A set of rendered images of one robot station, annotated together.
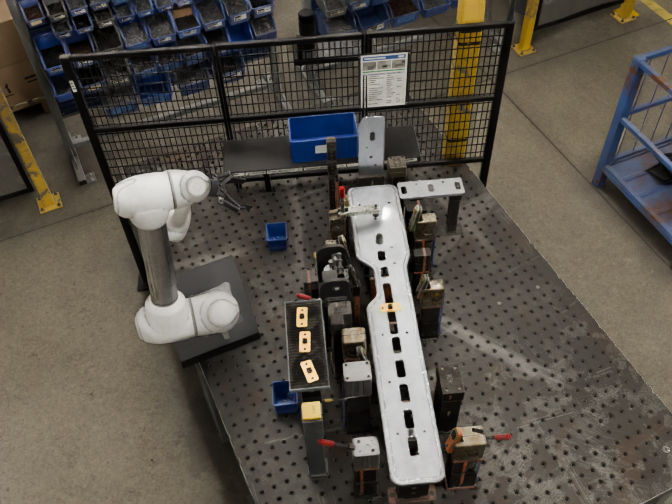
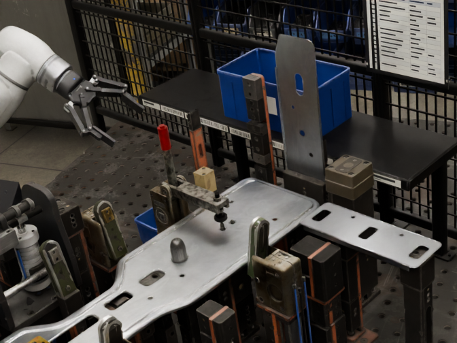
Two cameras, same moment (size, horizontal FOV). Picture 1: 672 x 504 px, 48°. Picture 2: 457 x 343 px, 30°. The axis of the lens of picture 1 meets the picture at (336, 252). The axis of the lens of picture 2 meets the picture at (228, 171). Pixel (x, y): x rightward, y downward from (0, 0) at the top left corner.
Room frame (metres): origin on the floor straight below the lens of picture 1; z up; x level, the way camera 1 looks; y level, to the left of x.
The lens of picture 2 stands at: (1.23, -1.38, 1.99)
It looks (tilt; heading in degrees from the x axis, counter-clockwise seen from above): 29 degrees down; 51
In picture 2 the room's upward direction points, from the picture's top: 9 degrees counter-clockwise
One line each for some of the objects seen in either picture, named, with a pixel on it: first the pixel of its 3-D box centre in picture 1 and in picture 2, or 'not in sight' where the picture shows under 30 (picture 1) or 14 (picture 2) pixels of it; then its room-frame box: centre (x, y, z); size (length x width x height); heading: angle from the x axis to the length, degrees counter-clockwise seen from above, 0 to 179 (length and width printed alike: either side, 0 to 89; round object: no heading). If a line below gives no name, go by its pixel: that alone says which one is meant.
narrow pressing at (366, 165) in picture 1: (371, 147); (299, 109); (2.42, -0.17, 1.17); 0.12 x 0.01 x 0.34; 93
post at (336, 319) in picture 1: (338, 347); not in sight; (1.59, 0.01, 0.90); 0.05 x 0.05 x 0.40; 3
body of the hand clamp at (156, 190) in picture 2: (338, 240); (179, 252); (2.15, -0.01, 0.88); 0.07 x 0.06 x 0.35; 93
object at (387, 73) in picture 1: (383, 79); (406, 15); (2.72, -0.25, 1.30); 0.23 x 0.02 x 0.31; 93
